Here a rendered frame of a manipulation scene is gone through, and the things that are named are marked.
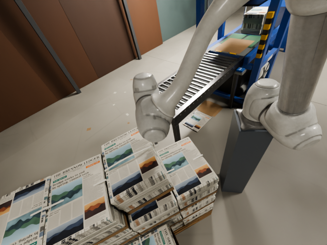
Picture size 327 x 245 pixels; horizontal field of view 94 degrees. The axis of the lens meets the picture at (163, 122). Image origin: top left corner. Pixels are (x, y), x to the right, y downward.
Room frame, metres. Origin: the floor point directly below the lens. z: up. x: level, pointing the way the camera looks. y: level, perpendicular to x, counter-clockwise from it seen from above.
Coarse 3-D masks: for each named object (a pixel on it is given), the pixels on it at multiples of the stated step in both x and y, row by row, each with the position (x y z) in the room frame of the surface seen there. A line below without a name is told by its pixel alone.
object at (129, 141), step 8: (136, 128) 0.68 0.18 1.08; (120, 136) 0.66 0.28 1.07; (128, 136) 0.64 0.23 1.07; (136, 136) 0.62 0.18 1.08; (104, 144) 0.64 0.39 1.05; (112, 144) 0.61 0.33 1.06; (120, 144) 0.59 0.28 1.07; (128, 144) 0.58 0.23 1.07; (136, 144) 0.56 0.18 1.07; (144, 144) 0.55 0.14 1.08; (152, 144) 0.62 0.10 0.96; (104, 152) 0.57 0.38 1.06; (112, 152) 0.55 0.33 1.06; (120, 152) 0.54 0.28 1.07; (128, 152) 0.52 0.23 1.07; (104, 160) 0.51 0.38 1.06; (112, 160) 0.50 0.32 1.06
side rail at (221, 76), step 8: (240, 56) 1.78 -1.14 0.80; (232, 64) 1.65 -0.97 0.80; (240, 64) 1.71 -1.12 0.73; (224, 72) 1.51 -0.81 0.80; (232, 72) 1.59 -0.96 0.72; (216, 80) 1.40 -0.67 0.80; (224, 80) 1.49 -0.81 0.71; (208, 88) 1.30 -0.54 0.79; (216, 88) 1.39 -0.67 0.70; (200, 96) 1.22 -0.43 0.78; (208, 96) 1.30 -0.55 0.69; (184, 104) 1.13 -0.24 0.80; (192, 104) 1.14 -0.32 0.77; (176, 112) 1.04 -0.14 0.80; (184, 112) 1.06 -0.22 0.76; (176, 120) 0.99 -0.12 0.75
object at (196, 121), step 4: (196, 112) 1.78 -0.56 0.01; (200, 112) 1.76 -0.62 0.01; (192, 116) 1.72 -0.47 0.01; (196, 116) 1.70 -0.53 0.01; (200, 116) 1.67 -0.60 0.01; (204, 116) 1.65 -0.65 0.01; (208, 116) 1.63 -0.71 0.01; (188, 120) 1.65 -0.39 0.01; (192, 120) 1.63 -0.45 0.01; (196, 120) 1.61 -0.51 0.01; (200, 120) 1.59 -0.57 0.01; (204, 120) 1.57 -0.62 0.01; (208, 120) 1.55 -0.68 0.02; (184, 124) 1.58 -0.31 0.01; (188, 124) 1.56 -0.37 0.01; (192, 124) 1.54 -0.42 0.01; (196, 124) 1.53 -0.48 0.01; (200, 124) 1.51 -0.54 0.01; (204, 124) 1.49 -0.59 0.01; (192, 128) 1.47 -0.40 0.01; (196, 128) 1.45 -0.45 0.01; (200, 128) 1.44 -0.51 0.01
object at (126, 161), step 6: (138, 150) 0.52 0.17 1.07; (144, 150) 0.51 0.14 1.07; (150, 150) 0.50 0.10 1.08; (126, 156) 0.50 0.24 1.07; (132, 156) 0.49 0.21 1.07; (138, 156) 0.48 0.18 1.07; (114, 162) 0.48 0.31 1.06; (120, 162) 0.47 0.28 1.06; (126, 162) 0.46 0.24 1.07; (114, 168) 0.45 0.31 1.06
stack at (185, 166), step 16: (176, 144) 0.67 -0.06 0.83; (192, 144) 0.64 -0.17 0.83; (176, 160) 0.54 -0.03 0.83; (192, 160) 0.51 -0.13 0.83; (176, 176) 0.43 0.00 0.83; (192, 176) 0.41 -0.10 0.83; (208, 176) 0.38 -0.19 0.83; (176, 192) 0.33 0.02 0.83; (192, 192) 0.32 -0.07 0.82; (208, 192) 0.34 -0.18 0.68; (144, 208) 0.29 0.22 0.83; (160, 208) 0.27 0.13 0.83; (176, 208) 0.28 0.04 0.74; (192, 208) 0.31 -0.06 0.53; (208, 208) 0.34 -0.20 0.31; (128, 224) 0.24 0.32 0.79; (144, 224) 0.23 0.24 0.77; (160, 224) 0.25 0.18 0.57; (176, 224) 0.28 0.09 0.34; (192, 224) 0.31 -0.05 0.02; (112, 240) 0.19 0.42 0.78
